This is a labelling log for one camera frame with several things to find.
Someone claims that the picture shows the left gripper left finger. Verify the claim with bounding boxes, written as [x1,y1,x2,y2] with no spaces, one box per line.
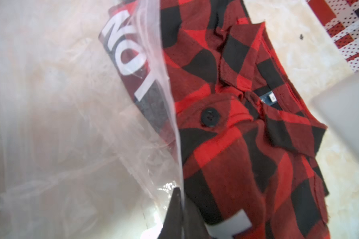
[158,187,183,239]

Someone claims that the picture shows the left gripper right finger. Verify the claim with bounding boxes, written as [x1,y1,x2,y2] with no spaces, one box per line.
[183,197,211,239]

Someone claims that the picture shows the red black plaid shirt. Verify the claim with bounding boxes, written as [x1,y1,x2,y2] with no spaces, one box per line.
[98,0,331,239]

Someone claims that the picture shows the clear vacuum bag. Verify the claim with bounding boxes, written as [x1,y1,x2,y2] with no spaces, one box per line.
[0,1,182,239]

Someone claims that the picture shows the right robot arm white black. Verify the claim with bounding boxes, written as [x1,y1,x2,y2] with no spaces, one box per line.
[312,71,359,162]

